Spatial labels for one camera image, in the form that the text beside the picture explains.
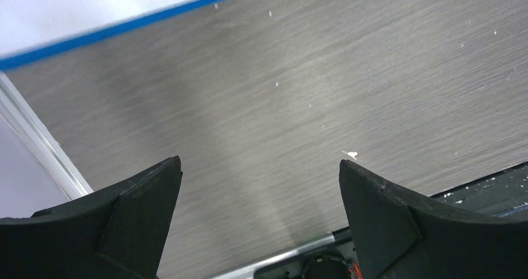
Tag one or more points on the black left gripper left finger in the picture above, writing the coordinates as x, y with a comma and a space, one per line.
117, 232

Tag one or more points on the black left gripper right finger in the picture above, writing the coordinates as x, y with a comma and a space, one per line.
400, 233

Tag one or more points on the blue framed whiteboard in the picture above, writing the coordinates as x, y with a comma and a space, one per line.
32, 30

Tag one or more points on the aluminium frame rail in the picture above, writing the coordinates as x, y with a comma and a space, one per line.
35, 135

